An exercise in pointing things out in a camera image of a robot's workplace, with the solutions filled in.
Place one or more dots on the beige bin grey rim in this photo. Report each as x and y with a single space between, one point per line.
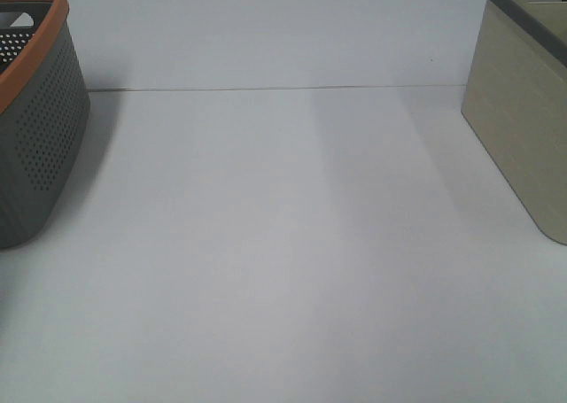
515 102

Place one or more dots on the grey perforated basket orange rim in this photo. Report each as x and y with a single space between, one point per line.
44 113

